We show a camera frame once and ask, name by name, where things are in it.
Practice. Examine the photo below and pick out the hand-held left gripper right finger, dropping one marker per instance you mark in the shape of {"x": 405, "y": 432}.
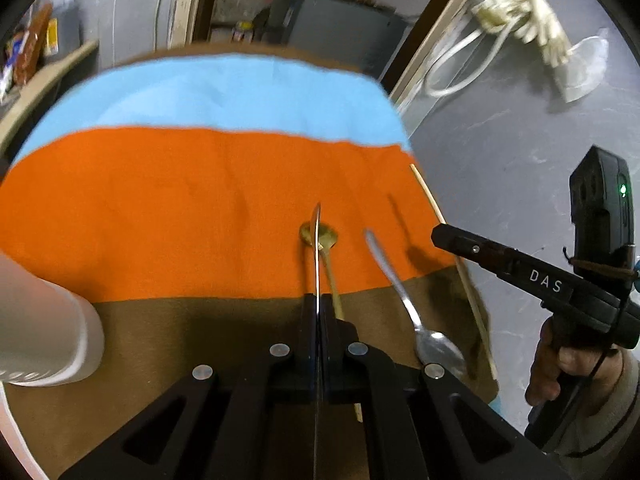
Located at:
{"x": 326, "y": 330}

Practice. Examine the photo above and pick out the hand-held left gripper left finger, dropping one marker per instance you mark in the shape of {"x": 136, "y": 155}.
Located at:
{"x": 309, "y": 325}

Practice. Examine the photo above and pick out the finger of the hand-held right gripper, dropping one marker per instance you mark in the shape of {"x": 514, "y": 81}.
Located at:
{"x": 465, "y": 246}

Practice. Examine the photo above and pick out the silver table knife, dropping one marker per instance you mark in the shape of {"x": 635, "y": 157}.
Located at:
{"x": 317, "y": 270}

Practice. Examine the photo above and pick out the gold spoon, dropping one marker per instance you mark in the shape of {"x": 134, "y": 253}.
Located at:
{"x": 328, "y": 236}

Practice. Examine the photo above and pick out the silver spoon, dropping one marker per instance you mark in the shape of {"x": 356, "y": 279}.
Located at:
{"x": 440, "y": 352}

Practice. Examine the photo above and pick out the white utensil holder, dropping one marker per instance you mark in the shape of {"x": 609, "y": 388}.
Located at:
{"x": 40, "y": 325}

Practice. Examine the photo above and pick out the person's right hand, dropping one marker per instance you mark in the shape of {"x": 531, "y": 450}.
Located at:
{"x": 585, "y": 360}

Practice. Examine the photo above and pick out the clear plastic bag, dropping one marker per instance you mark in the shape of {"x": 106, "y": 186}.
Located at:
{"x": 582, "y": 70}

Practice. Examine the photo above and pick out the blue orange brown striped cloth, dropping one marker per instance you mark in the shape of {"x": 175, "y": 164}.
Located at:
{"x": 150, "y": 185}

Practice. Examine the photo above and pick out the cream rubber gloves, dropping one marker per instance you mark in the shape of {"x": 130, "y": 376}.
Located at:
{"x": 535, "y": 20}

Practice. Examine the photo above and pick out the grey cabinet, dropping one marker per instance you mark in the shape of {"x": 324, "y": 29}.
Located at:
{"x": 330, "y": 30}

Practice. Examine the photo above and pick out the grey metal box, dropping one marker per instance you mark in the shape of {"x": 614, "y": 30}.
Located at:
{"x": 70, "y": 27}

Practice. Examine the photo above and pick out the yellow label bottle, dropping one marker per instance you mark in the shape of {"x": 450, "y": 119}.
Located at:
{"x": 53, "y": 37}

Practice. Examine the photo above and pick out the brown orange packet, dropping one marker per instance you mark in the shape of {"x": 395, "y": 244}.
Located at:
{"x": 32, "y": 42}

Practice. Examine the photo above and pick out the wooden door frame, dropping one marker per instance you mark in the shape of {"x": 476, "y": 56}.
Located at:
{"x": 185, "y": 5}

